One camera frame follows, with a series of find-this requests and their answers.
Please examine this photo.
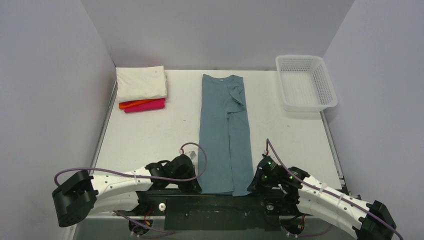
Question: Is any folded cream t shirt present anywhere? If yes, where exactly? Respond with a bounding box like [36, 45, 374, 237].
[116, 65, 168, 103]

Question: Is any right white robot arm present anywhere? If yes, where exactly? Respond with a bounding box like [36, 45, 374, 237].
[247, 155, 397, 240]

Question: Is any blue-grey t shirt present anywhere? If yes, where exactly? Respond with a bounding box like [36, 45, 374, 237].
[198, 74, 254, 197]

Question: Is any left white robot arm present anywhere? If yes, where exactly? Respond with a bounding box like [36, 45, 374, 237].
[52, 150, 201, 228]

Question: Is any aluminium mounting rail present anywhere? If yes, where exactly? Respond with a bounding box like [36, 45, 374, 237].
[67, 193, 368, 220]

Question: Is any white plastic basket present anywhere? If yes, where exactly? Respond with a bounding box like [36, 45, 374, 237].
[275, 55, 338, 113]

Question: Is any folded pink t shirt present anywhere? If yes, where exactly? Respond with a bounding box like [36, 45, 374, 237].
[123, 98, 166, 114]

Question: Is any folded orange t shirt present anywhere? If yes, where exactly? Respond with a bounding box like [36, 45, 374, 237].
[119, 99, 155, 110]

